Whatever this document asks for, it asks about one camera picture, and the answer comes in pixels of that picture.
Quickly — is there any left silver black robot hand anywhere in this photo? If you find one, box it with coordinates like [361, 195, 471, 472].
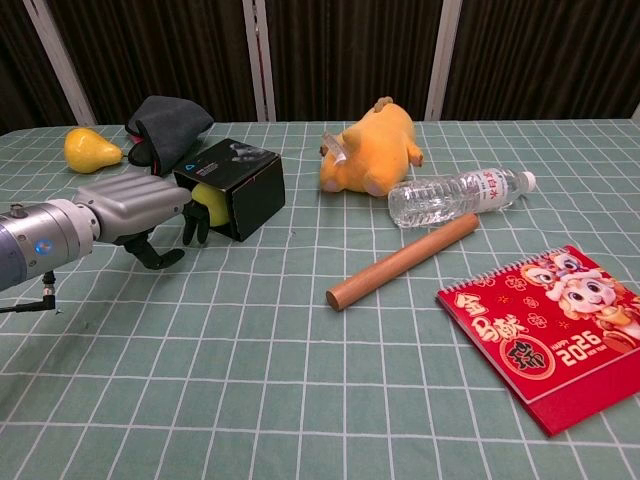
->
[73, 173, 211, 270]

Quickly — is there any yellow tennis ball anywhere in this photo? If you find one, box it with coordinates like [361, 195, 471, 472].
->
[191, 183, 232, 229]

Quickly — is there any black box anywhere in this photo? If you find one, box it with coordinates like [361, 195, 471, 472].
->
[173, 138, 286, 243]

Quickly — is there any black pouch with red trim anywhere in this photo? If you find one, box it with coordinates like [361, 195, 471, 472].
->
[127, 141, 157, 167]

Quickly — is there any yellow toy pear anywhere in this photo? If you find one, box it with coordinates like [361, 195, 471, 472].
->
[63, 127, 124, 175]

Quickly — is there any dark grey folded cloth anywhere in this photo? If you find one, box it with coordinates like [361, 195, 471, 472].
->
[124, 96, 215, 176]

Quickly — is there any green checked tablecloth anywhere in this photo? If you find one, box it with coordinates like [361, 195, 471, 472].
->
[0, 118, 640, 480]

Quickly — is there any yellow plush toy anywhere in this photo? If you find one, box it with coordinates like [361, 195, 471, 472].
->
[319, 96, 424, 196]

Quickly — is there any wooden round stick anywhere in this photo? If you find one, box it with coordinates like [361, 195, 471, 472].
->
[326, 213, 480, 313]

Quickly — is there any clear plastic water bottle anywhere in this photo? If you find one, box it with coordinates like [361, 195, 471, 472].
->
[388, 167, 537, 230]

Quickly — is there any red 2026 desk calendar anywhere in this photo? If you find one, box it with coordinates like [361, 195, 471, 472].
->
[434, 244, 640, 438]

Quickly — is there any black arm cable with plug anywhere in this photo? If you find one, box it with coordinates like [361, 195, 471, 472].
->
[0, 272, 59, 314]

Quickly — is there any white partition post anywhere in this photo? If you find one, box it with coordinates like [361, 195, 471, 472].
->
[426, 0, 469, 121]
[242, 0, 277, 123]
[22, 0, 98, 126]

